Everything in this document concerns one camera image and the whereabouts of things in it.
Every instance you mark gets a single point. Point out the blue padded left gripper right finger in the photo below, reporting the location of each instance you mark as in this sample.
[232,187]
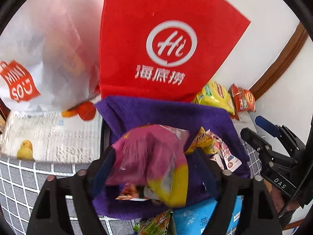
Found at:
[267,126]

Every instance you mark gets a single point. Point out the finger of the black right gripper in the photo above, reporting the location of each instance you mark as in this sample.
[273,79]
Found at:
[257,215]

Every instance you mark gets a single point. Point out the pink white snack packet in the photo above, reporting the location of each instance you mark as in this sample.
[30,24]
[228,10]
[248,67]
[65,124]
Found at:
[232,163]

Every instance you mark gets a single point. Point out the magenta yellow snack bag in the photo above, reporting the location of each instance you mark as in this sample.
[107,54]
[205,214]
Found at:
[153,156]

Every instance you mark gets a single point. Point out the pink panda snack bag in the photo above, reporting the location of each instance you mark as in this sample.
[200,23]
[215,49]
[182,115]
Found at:
[131,192]

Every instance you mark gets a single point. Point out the person's right hand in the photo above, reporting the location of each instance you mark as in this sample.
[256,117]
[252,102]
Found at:
[278,200]

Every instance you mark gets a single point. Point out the orange red snack bag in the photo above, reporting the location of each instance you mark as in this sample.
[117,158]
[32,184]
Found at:
[243,99]

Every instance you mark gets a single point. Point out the grey checked tablecloth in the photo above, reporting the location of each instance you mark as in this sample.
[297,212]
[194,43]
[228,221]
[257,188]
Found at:
[21,182]

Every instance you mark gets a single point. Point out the light blue snack box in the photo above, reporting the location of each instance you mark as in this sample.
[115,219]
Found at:
[192,219]

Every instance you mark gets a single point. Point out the yellow chips bag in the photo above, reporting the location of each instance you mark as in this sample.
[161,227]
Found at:
[215,95]

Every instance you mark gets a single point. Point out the yellow orange snack packet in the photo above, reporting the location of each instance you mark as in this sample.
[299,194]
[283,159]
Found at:
[204,140]

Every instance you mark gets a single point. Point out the fruit print newspaper cloth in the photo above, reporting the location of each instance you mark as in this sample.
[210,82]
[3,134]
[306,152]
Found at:
[53,137]

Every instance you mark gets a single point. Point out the green snack packet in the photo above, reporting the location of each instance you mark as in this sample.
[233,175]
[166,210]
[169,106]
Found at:
[157,225]

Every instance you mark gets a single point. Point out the purple towel lined basket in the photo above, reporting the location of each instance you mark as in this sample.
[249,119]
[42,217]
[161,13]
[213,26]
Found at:
[124,113]

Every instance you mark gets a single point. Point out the red Haidilao paper bag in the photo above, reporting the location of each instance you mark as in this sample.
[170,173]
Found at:
[165,49]

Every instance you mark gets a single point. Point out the white Miniso plastic bag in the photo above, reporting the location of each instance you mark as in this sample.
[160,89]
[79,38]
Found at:
[44,64]

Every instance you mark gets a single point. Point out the brown wooden door frame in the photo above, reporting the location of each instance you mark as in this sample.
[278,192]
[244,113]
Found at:
[282,63]

